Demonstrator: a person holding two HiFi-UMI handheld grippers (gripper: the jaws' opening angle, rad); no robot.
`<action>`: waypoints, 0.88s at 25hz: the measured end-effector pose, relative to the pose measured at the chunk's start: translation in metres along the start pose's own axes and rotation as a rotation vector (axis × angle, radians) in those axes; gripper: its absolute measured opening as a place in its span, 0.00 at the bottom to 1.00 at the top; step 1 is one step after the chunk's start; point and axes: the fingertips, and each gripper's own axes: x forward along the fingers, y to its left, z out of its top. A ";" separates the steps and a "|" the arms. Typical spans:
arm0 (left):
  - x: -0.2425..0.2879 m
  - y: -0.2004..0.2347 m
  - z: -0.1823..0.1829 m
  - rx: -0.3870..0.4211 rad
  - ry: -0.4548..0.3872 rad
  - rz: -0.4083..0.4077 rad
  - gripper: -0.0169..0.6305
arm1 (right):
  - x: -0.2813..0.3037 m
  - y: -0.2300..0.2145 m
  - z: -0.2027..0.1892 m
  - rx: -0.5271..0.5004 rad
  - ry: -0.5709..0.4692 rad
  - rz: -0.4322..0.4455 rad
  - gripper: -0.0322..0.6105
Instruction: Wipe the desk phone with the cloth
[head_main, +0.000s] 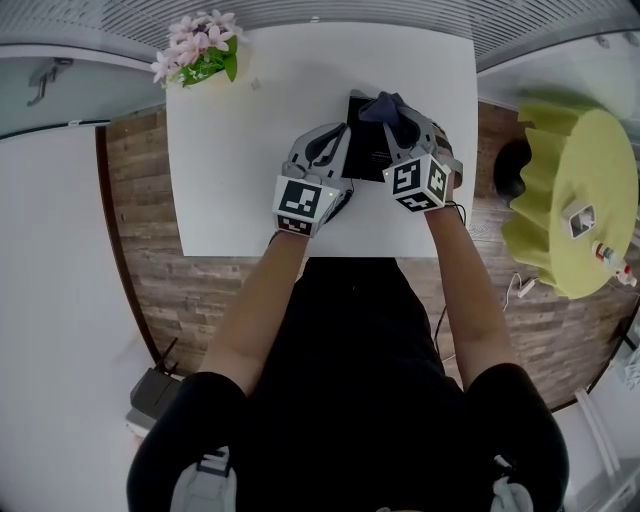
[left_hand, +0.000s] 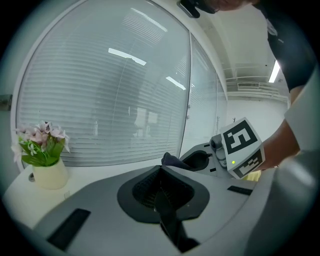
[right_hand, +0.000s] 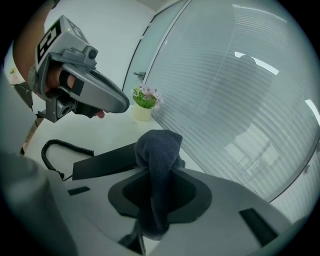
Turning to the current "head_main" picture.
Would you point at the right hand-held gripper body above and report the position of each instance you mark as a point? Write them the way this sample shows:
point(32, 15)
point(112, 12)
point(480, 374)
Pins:
point(414, 182)

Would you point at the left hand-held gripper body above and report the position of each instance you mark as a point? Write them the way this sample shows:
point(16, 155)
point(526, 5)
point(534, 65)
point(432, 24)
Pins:
point(299, 200)

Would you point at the dark blue cloth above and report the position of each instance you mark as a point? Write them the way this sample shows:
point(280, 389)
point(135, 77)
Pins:
point(384, 107)

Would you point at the black desk phone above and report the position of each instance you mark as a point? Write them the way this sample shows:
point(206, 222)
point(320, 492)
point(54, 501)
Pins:
point(364, 145)

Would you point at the person's left forearm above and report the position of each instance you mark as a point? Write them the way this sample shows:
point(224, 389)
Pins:
point(260, 305)

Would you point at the person's right forearm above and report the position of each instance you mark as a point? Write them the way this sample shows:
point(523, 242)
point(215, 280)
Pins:
point(467, 295)

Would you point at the black chair seat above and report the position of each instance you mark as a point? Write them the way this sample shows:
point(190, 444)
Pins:
point(511, 167)

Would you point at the pink flowers in white pot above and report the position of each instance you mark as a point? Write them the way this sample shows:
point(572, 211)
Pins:
point(200, 47)

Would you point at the green round table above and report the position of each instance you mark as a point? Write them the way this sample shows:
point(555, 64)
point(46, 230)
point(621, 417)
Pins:
point(580, 165)

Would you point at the small white box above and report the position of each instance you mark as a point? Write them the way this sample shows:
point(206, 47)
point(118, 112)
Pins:
point(580, 219)

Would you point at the person's black shirt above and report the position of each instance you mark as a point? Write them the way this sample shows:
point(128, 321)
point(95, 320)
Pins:
point(350, 400)

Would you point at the white bottle with coloured label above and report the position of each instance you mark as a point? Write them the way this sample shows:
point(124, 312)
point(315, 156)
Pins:
point(612, 261)

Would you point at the black router with antennas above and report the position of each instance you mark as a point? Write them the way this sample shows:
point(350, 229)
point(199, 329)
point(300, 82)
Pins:
point(155, 385)

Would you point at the white rail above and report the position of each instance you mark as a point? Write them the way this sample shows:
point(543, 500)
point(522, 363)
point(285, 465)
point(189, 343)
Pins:
point(597, 435)

